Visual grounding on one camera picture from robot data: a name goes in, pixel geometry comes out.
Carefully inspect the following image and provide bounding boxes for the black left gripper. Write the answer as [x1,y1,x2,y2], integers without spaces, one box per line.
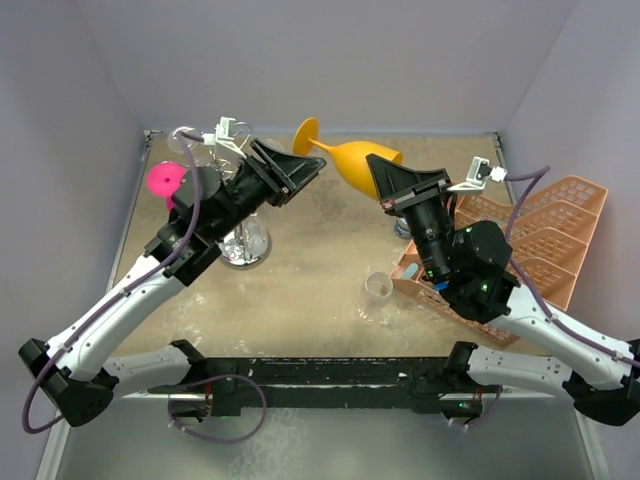
[209,139,324,240]

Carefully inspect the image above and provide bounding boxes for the yellow plastic wine glass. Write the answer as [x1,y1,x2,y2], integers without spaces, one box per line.
[292,117,403,200]

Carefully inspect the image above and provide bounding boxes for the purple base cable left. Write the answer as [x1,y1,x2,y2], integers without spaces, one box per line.
[167,374,269,445]

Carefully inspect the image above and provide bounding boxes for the orange plastic basket rack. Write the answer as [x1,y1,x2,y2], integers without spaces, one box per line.
[391,176,608,346]

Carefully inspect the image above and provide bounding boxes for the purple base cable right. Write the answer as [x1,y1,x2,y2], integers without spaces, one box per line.
[447,384,504,430]

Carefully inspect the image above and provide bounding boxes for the pink plastic wine glass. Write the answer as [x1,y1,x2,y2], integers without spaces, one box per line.
[146,162,187,210]

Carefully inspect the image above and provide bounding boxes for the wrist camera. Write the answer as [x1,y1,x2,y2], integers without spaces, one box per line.
[203,116,253,158]
[447,156,507,195]

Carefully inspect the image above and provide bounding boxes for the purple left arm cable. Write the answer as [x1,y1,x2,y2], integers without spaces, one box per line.
[22,130,206,435]

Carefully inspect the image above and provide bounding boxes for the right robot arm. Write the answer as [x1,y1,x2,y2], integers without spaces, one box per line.
[366,154,639,426]

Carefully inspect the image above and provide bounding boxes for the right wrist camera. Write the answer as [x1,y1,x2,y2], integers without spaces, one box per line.
[447,156,507,195]

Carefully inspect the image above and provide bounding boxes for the chrome wine glass rack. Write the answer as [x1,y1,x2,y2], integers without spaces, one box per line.
[167,119,274,269]

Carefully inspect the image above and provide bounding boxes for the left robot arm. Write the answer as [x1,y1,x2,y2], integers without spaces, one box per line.
[19,140,326,434]

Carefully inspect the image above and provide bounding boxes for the blue white small jar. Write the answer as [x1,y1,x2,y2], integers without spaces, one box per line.
[394,217,411,240]

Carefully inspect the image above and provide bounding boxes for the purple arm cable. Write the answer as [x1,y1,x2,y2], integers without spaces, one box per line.
[502,166,640,371]
[22,130,206,435]

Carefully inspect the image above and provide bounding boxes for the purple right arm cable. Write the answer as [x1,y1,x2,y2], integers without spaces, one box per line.
[502,166,640,371]

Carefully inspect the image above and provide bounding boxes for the black base frame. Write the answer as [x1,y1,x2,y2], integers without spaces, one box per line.
[154,340,499,416]

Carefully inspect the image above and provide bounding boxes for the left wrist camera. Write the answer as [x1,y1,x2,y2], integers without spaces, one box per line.
[203,116,253,158]

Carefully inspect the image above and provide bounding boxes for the clear wine glass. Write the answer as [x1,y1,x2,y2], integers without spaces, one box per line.
[355,272,394,324]
[166,125,205,161]

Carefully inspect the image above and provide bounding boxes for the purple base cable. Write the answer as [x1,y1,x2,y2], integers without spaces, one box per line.
[447,384,504,430]
[167,374,269,445]

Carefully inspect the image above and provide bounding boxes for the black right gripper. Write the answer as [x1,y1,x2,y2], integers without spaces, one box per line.
[367,154,453,280]

